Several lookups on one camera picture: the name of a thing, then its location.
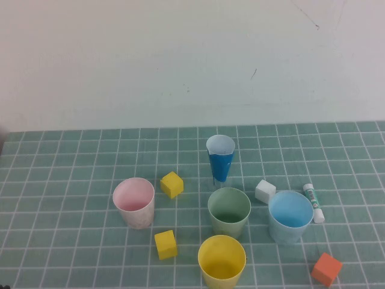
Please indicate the pink plastic cup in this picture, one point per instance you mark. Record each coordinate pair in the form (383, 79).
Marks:
(135, 218)

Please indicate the light blue plastic cup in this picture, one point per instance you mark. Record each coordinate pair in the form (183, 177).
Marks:
(290, 210)

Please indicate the yellow plastic cup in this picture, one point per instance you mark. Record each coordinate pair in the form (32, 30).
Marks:
(221, 262)

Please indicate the blue cone cup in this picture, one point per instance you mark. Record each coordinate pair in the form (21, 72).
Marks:
(219, 168)

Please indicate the yellow foam cube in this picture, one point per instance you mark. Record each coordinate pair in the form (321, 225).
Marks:
(165, 245)
(171, 185)

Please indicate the green plastic cup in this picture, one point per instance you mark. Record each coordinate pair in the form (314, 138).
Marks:
(228, 204)

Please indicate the white foam cube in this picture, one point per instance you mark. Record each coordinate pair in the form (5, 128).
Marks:
(264, 191)

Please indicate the white green glue stick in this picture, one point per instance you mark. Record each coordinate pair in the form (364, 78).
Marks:
(312, 200)

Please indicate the green grid tablecloth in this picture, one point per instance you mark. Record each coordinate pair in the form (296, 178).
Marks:
(60, 180)

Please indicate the orange foam cube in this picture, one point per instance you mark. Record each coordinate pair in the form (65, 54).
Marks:
(326, 269)

